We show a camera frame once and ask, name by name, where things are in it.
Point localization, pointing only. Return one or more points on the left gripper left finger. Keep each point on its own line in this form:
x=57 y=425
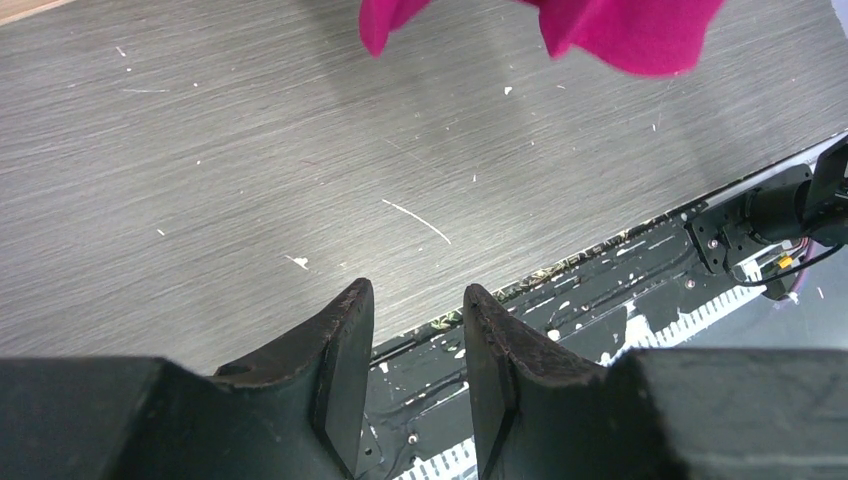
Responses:
x=302 y=395

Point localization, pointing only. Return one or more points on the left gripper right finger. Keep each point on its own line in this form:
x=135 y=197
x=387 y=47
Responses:
x=518 y=378

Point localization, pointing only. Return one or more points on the magenta skirt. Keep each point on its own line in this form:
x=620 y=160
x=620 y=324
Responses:
x=649 y=38

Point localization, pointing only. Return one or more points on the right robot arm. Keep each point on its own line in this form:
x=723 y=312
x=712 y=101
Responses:
x=815 y=208

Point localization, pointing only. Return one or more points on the wooden hanger rack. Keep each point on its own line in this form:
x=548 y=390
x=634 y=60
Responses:
x=14 y=10

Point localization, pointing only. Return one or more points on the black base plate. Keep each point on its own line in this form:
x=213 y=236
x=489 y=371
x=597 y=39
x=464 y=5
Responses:
x=689 y=277

